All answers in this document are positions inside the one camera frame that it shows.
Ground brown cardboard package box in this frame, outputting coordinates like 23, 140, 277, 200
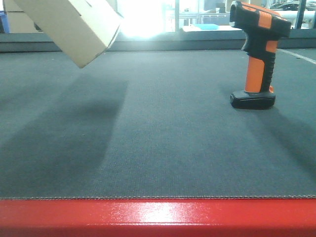
16, 0, 123, 68

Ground orange black barcode scanner gun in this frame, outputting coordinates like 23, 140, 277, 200
230, 0, 291, 109

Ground large cardboard box lower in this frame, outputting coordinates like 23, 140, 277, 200
6, 12, 43, 33

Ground blue flat tray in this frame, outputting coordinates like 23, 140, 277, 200
196, 24, 219, 31

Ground blue bin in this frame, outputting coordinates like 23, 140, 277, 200
0, 11, 10, 34

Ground red metal conveyor table frame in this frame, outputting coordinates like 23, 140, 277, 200
0, 198, 316, 237

